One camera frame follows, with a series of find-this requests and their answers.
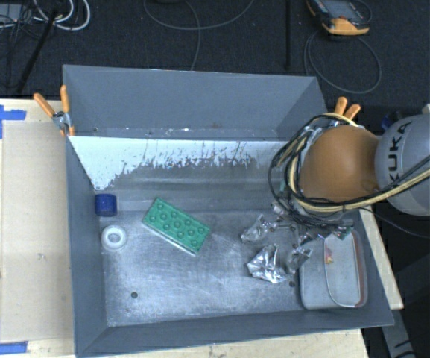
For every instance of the pale cardboard board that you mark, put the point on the pale cardboard board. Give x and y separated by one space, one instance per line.
32 218

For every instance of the grey metal bin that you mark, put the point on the grey metal bin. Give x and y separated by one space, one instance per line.
185 282

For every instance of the crumpled silver foil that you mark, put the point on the crumpled silver foil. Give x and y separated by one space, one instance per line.
267 265

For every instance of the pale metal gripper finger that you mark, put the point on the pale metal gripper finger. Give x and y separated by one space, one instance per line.
258 229
299 256

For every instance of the blue cylinder cap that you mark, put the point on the blue cylinder cap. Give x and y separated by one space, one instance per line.
106 204

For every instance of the grey rounded case red rim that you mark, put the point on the grey rounded case red rim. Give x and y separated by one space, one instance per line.
334 282

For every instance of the green studded flat block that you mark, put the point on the green studded flat block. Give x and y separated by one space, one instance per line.
176 226

